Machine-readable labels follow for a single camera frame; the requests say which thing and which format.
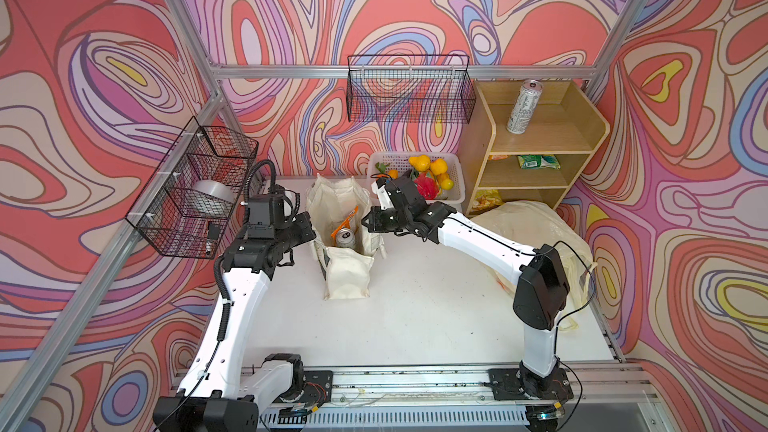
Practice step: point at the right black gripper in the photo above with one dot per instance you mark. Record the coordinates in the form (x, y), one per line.
(374, 225)

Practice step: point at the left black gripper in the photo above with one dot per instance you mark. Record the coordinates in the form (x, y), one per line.
(302, 222)

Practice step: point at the orange Fox's candy bag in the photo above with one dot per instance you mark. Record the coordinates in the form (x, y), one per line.
(347, 222)

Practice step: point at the silver drink can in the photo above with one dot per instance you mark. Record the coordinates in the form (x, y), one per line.
(526, 103)
(345, 238)

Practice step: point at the leaf print canvas tote bag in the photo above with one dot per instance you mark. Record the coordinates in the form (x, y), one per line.
(344, 248)

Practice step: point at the cream plastic grocery bag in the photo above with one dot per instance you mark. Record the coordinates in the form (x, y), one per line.
(535, 224)

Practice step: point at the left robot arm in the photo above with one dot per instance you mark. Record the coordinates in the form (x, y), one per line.
(234, 324)

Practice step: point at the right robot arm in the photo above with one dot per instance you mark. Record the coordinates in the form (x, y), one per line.
(538, 274)

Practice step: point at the toy yellow lemon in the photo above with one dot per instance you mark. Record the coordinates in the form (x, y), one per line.
(445, 181)

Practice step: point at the white perforated plastic basket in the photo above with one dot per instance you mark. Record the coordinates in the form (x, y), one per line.
(399, 160)

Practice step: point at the toy carrot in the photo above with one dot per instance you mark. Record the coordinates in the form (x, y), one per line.
(386, 168)

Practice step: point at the white tape roll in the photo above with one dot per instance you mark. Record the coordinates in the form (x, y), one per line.
(211, 198)

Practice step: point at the yellow chips packet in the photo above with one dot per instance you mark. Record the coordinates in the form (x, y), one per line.
(485, 200)

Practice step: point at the green snack packet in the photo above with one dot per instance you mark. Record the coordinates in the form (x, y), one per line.
(537, 162)

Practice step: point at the wooden shelf unit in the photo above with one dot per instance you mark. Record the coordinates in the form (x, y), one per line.
(564, 124)

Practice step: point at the black wire basket left wall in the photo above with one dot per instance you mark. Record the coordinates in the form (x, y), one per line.
(185, 209)

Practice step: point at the black wire basket wall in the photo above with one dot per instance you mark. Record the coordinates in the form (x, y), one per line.
(410, 88)
(185, 209)

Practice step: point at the black wire basket back wall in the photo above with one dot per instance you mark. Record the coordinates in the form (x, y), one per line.
(410, 88)

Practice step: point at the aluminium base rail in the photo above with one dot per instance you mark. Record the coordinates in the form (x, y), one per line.
(283, 395)

